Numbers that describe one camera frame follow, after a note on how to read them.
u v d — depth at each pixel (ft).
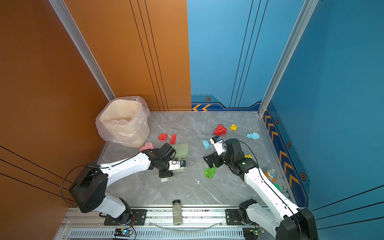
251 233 2.32
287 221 1.28
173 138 3.45
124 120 2.70
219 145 2.29
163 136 3.45
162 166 2.43
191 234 2.28
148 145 3.26
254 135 3.46
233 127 3.59
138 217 2.43
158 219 2.43
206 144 3.26
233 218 2.38
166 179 2.78
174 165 2.48
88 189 1.44
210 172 2.85
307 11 2.32
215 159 2.29
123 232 2.33
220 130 3.46
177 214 2.33
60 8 2.29
